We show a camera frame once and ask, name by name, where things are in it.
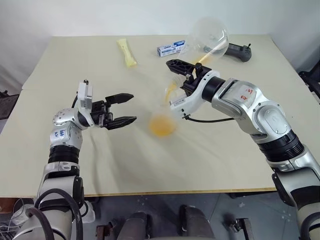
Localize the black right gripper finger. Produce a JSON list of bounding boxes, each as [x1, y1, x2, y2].
[[165, 59, 201, 76]]

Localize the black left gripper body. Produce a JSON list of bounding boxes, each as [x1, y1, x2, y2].
[[90, 99, 113, 130]]

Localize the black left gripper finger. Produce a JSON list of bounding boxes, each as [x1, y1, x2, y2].
[[104, 92, 135, 105], [106, 115, 138, 131]]

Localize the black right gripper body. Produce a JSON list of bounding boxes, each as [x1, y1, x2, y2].
[[179, 63, 211, 97]]

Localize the narrow clear plastic cup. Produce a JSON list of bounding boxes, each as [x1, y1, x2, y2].
[[148, 76, 187, 139]]

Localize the blue and white carton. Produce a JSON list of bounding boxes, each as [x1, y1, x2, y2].
[[156, 39, 187, 58]]

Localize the yellow plastic sachet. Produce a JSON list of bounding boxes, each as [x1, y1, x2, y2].
[[115, 39, 138, 68]]

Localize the grey handheld remote controller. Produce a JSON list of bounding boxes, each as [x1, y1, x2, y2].
[[201, 34, 253, 63]]

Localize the dark rounded block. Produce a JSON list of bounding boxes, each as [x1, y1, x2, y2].
[[123, 211, 154, 240], [178, 204, 216, 240]]

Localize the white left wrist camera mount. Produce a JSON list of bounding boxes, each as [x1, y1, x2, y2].
[[76, 79, 96, 128]]

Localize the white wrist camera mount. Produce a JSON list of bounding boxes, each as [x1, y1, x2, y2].
[[76, 79, 96, 128], [169, 70, 221, 119]]

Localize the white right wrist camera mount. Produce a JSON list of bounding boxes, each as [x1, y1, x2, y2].
[[169, 70, 221, 119]]

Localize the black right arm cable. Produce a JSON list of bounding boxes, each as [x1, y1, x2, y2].
[[183, 113, 237, 124]]

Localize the black metal frame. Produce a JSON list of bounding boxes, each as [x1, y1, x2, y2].
[[298, 67, 320, 96]]

